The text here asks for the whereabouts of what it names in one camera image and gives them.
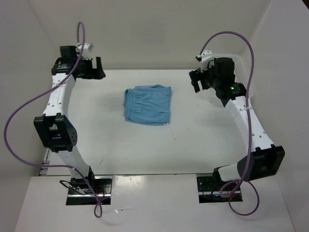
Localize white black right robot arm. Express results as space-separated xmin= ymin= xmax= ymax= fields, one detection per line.
xmin=189 ymin=55 xmax=285 ymax=190

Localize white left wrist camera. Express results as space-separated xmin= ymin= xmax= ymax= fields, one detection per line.
xmin=77 ymin=43 xmax=94 ymax=60

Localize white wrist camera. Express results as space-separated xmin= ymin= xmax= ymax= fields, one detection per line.
xmin=77 ymin=43 xmax=94 ymax=60
xmin=196 ymin=50 xmax=214 ymax=72

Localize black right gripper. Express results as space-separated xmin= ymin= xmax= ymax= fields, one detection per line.
xmin=188 ymin=59 xmax=220 ymax=93

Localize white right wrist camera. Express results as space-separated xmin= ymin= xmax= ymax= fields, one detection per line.
xmin=196 ymin=50 xmax=214 ymax=72

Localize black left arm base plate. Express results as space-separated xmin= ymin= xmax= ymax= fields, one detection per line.
xmin=60 ymin=175 xmax=112 ymax=206

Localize white perforated plastic basket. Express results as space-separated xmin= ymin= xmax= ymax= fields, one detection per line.
xmin=208 ymin=54 xmax=254 ymax=104

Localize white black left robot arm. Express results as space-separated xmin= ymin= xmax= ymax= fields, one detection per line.
xmin=34 ymin=43 xmax=106 ymax=193

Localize light blue shorts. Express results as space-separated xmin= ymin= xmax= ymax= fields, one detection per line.
xmin=123 ymin=85 xmax=172 ymax=128

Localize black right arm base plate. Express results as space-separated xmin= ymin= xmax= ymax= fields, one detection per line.
xmin=197 ymin=175 xmax=243 ymax=203

